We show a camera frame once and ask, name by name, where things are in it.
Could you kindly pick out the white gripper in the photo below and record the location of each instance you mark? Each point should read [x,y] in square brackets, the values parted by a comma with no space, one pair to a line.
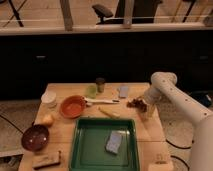
[151,96]

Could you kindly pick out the bunch of dark grapes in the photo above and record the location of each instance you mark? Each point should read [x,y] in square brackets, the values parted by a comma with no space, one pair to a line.
[138,103]

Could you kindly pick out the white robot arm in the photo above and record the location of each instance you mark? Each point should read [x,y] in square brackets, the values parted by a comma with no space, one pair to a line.
[201,155]

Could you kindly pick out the orange red bowl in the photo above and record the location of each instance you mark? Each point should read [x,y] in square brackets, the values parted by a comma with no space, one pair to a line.
[72,107]

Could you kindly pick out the dark maroon bowl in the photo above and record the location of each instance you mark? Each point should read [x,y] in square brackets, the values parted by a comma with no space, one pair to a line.
[35,138]

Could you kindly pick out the yellow banana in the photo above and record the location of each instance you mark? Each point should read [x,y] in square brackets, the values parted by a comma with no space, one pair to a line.
[109,113]

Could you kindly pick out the blue sponge in tray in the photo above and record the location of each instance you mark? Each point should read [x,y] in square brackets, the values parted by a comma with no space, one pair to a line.
[114,141]

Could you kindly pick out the dark spice jar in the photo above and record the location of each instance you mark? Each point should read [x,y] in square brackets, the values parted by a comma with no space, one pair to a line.
[100,83]

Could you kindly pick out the light green cup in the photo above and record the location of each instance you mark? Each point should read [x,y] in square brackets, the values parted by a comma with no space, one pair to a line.
[91,91]

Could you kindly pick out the green plastic tray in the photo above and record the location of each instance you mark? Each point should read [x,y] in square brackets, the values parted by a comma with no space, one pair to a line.
[89,147]

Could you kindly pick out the yellow onion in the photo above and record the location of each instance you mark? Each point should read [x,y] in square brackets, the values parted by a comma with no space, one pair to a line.
[48,120]

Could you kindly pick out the white stacked cups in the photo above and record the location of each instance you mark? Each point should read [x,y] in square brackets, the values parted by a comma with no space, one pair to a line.
[49,99]

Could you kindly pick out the black office chair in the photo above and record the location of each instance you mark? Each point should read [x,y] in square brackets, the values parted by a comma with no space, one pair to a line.
[104,14]

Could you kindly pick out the wooden block eraser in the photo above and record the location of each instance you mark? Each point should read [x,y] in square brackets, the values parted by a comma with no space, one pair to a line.
[46,160]

